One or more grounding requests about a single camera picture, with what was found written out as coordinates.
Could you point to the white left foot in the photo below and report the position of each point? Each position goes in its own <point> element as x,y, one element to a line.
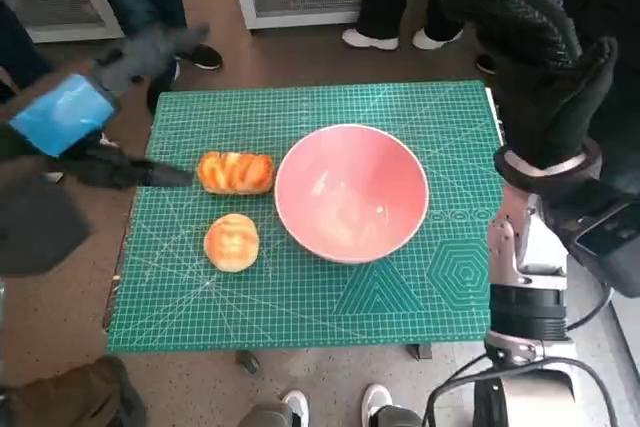
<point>295,404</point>

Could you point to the round bread bun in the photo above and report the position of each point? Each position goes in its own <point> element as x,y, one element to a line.
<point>231,243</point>

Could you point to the white foot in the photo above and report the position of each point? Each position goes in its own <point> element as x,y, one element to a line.
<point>376,397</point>
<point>295,404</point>

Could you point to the braided rectangular bread loaf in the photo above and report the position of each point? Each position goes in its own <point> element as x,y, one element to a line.
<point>236,173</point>

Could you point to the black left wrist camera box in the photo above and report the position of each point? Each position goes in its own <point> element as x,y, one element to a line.
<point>35,232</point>

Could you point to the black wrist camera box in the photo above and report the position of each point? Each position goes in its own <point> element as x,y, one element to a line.
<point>605,237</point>
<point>35,232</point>

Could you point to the grey desk panel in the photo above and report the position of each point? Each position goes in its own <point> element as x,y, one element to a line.
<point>630,327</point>

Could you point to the white right foot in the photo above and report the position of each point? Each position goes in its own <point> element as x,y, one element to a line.
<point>376,397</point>

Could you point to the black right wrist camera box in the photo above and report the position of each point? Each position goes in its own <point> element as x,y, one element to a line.
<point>605,237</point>

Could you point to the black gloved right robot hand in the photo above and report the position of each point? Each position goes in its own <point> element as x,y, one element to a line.
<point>545,77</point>

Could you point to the black table bracket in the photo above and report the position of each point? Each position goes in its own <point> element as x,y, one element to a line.
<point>247,362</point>
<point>421,352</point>

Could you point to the green cutting mat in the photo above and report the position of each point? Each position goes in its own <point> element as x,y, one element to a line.
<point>310,112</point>

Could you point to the pink bowl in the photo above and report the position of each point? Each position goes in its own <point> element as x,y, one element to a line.
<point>350,187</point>

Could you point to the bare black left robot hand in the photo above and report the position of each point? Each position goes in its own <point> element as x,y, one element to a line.
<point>60,117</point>

